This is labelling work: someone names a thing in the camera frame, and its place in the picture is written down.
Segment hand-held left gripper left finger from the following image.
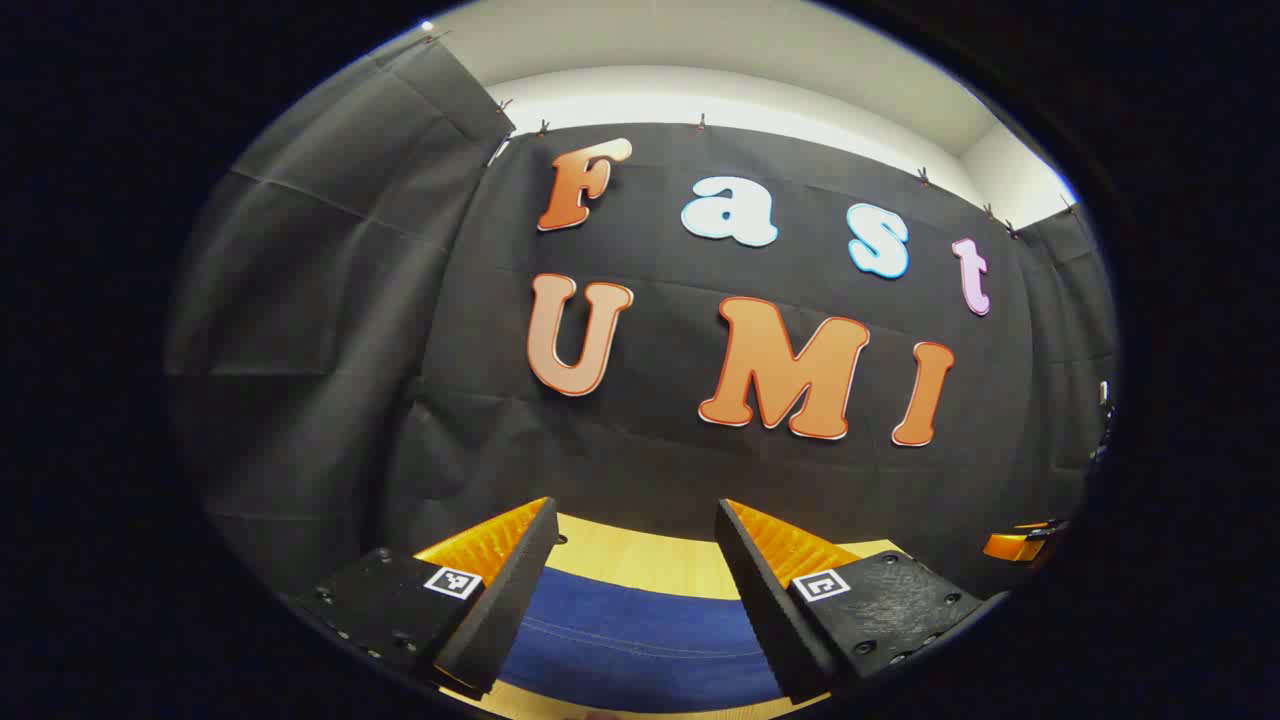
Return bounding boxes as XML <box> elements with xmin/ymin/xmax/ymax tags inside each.
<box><xmin>290</xmin><ymin>496</ymin><xmax>561</xmax><ymax>701</ymax></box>

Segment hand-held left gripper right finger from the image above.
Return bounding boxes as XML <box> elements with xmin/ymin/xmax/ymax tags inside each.
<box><xmin>714</xmin><ymin>498</ymin><xmax>989</xmax><ymax>706</ymax></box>

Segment black backdrop cloth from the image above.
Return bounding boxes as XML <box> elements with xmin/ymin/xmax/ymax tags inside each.
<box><xmin>165</xmin><ymin>35</ymin><xmax>1119</xmax><ymax>601</ymax></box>

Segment blue denim jeans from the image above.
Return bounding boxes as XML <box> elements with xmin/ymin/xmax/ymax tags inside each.
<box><xmin>497</xmin><ymin>566</ymin><xmax>786</xmax><ymax>713</ymax></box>

